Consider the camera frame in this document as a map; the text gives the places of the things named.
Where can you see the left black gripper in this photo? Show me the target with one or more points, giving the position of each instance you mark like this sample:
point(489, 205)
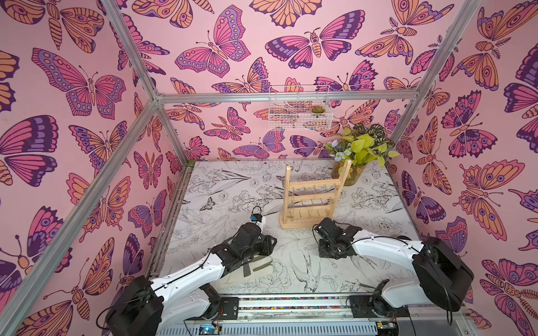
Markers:
point(267, 247)

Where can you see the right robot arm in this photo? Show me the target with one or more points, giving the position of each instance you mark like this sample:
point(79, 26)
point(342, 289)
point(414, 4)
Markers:
point(439, 277)

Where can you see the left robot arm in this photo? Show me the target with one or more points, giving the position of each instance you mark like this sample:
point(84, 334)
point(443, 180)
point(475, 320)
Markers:
point(149, 306)

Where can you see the wooden jewelry display stand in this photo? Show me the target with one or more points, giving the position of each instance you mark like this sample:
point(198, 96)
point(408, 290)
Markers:
point(307, 203)

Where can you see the white green work glove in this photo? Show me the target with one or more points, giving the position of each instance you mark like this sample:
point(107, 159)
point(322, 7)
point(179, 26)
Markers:
point(259, 267)

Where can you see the potted green plant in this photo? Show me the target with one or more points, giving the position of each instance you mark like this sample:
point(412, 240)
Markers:
point(356, 148)

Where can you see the small succulent in basket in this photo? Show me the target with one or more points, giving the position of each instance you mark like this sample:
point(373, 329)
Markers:
point(318, 110)

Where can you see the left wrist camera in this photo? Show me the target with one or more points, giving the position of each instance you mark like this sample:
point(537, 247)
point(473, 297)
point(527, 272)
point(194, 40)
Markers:
point(259, 220)

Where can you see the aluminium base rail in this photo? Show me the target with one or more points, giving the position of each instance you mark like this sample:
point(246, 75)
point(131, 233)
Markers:
point(329, 314)

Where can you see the white wire basket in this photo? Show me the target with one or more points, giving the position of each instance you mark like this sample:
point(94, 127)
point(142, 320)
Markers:
point(290, 109)

